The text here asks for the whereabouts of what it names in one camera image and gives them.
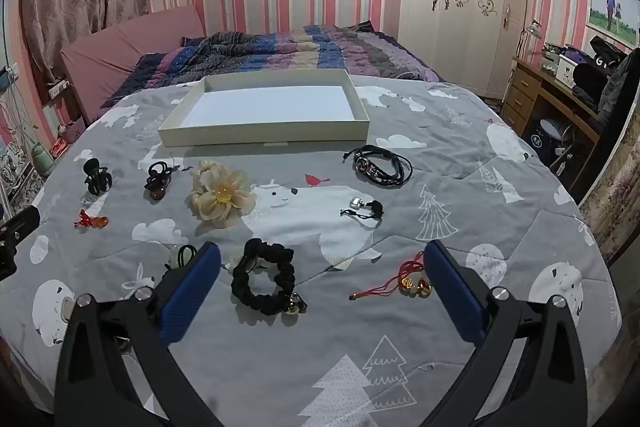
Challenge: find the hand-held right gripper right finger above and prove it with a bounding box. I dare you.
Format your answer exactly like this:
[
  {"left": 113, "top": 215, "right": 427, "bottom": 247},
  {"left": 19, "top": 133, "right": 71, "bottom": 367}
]
[{"left": 422, "top": 239, "right": 587, "bottom": 427}]

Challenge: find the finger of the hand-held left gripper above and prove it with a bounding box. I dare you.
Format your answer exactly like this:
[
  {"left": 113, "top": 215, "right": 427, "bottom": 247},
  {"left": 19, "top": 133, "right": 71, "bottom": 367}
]
[
  {"left": 0, "top": 243, "right": 20, "bottom": 283},
  {"left": 0, "top": 206, "right": 41, "bottom": 244}
]

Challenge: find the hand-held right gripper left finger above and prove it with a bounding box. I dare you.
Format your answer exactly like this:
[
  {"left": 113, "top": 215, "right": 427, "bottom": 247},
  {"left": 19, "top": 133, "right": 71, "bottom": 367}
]
[{"left": 54, "top": 241, "right": 226, "bottom": 427}]

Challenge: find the red cord gold bead bracelet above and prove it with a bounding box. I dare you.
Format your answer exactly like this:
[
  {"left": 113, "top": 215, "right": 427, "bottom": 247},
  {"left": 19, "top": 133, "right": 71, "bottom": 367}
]
[{"left": 349, "top": 251, "right": 435, "bottom": 300}]

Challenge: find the black scrunchie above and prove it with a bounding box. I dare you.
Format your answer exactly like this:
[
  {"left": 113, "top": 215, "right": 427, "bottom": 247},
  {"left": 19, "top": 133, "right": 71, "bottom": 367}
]
[{"left": 231, "top": 238, "right": 307, "bottom": 314}]

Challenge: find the red amber hair clip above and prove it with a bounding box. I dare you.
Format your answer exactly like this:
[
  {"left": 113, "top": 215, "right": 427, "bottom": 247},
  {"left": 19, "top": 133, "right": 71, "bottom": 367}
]
[{"left": 74, "top": 209, "right": 110, "bottom": 230}]

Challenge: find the black claw hair clip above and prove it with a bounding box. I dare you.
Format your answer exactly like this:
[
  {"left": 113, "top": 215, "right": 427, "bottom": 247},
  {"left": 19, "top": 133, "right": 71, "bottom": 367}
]
[{"left": 81, "top": 158, "right": 112, "bottom": 195}]

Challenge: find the cream flower scrunchie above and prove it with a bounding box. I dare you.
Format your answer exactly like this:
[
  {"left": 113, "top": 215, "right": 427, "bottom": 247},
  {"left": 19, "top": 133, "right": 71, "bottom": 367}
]
[{"left": 187, "top": 160, "right": 257, "bottom": 228}]

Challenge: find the black hair tie silver charm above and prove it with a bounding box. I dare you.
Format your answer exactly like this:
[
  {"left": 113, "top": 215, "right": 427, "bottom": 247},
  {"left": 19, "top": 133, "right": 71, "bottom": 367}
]
[{"left": 340, "top": 197, "right": 384, "bottom": 222}]

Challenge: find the white shallow box tray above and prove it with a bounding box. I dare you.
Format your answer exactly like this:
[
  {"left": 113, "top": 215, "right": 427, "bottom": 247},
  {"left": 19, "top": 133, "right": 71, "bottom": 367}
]
[{"left": 158, "top": 68, "right": 371, "bottom": 148}]

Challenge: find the black white patterned box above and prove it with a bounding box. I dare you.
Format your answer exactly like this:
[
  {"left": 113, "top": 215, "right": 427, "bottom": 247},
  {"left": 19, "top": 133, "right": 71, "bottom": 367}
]
[{"left": 0, "top": 142, "right": 41, "bottom": 202}]

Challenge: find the green jug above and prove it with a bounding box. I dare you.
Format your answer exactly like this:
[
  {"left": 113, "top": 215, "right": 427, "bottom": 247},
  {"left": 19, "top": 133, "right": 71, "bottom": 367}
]
[{"left": 30, "top": 142, "right": 56, "bottom": 175}]

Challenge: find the grey animal print bedspread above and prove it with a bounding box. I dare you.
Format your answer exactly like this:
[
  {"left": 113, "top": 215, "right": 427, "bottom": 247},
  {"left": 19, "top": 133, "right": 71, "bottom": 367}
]
[{"left": 0, "top": 74, "right": 623, "bottom": 427}]

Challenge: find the dark round stool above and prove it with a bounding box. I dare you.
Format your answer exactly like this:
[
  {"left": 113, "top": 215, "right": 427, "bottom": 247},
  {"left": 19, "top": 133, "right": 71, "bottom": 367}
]
[{"left": 530, "top": 117, "right": 576, "bottom": 158}]

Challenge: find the floral cloth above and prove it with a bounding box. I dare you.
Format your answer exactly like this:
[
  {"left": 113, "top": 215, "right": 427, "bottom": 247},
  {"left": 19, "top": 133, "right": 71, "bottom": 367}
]
[{"left": 580, "top": 107, "right": 640, "bottom": 263}]

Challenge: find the wooden desk with drawers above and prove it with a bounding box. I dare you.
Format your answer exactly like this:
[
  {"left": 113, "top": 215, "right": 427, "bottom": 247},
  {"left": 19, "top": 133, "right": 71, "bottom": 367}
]
[{"left": 500, "top": 57, "right": 601, "bottom": 202}]

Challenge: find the white storage box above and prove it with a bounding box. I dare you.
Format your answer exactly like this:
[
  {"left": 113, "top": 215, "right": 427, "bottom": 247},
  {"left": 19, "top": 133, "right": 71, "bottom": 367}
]
[{"left": 555, "top": 52, "right": 581, "bottom": 80}]

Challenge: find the black bag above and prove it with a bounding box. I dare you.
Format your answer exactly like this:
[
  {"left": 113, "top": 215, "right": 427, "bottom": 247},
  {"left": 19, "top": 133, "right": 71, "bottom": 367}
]
[{"left": 570, "top": 34, "right": 628, "bottom": 105}]

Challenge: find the dark jacket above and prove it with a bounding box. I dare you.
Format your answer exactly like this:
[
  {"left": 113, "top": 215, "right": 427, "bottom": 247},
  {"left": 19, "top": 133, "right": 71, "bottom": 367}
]
[{"left": 597, "top": 52, "right": 640, "bottom": 132}]

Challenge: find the white wardrobe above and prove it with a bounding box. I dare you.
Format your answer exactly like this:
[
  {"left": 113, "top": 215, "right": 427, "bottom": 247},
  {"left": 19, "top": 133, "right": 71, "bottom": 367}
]
[{"left": 397, "top": 0, "right": 531, "bottom": 100}]

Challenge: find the striped purple blue quilt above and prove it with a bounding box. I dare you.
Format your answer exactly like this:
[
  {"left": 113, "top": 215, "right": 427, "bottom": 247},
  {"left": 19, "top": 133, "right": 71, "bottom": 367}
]
[{"left": 100, "top": 23, "right": 446, "bottom": 110}]

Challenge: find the desk lamp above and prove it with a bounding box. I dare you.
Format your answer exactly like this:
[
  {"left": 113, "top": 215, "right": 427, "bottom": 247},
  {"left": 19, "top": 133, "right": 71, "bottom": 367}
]
[{"left": 517, "top": 19, "right": 543, "bottom": 58}]

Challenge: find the couple photo wall poster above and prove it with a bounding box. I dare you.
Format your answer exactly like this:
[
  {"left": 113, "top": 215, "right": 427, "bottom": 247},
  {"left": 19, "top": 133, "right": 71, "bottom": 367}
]
[{"left": 586, "top": 0, "right": 640, "bottom": 48}]

